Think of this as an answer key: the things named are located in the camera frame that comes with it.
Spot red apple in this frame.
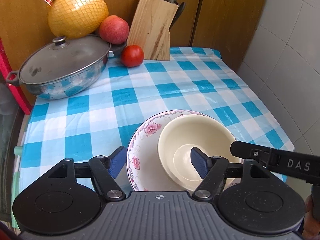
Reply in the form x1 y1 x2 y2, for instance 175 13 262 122
99 15 129 44

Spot pink rose rimmed plate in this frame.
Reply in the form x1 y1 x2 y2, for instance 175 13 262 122
126 109 245 192

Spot red tomato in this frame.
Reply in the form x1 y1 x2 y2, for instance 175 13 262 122
120 45 144 68

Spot black scissors handles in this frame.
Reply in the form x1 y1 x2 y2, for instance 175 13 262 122
169 2 185 30

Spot person's right hand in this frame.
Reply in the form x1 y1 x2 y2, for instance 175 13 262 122
302 195 320 240

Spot red object at left edge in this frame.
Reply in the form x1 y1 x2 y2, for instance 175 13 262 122
0 41 32 115

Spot blue white checkered tablecloth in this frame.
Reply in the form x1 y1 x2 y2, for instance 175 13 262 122
11 46 295 228

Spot large cream bowl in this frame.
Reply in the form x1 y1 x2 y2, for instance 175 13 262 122
157 114 243 192

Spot glass pan lid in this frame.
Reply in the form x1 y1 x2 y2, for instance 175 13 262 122
18 35 111 84

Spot medium cream bowl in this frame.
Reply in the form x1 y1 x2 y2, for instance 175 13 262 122
173 144 208 181

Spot steel pan with handles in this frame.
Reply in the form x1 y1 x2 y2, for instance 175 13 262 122
5 42 128 100

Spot yellow pomelo in net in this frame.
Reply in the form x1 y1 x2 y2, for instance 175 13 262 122
44 0 109 39

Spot wooden knife block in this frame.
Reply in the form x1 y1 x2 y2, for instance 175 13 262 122
127 0 178 61

